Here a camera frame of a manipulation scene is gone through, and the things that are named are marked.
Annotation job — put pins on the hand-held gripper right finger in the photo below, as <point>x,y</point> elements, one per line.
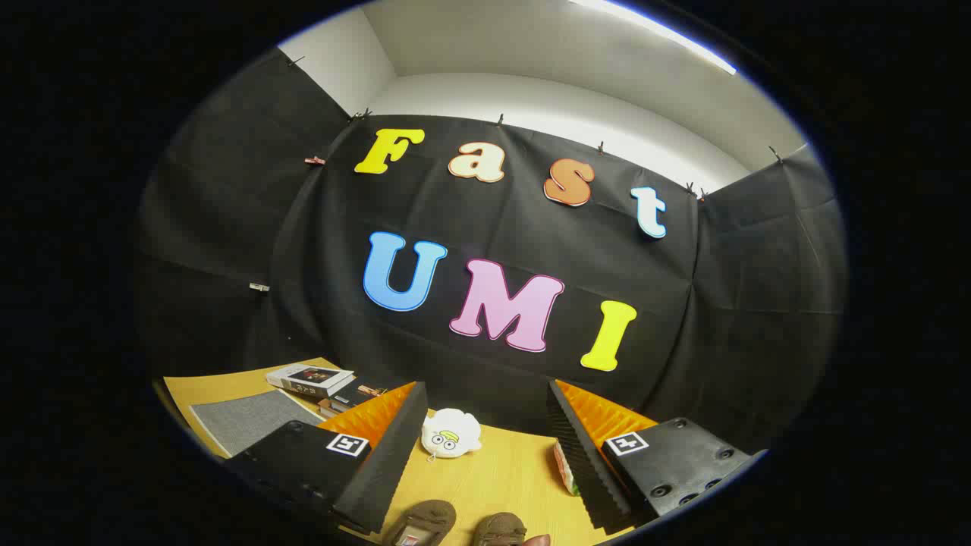
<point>580,455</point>

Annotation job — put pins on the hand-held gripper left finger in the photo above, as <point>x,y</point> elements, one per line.
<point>383,462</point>

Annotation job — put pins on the brown fuzzy shoe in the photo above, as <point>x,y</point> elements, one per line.
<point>499,529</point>
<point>425,519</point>

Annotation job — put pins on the beige fabric storage box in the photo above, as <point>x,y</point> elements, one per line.
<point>250,421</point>

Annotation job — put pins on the watermelon slice plush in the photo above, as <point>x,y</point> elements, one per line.
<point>565,470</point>

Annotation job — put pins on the dark book with scales print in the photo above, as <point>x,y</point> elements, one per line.
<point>350,394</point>

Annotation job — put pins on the white plush toy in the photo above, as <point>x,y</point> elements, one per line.
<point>453,432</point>

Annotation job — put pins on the white book with portrait cover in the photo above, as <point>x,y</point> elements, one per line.
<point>307,377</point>

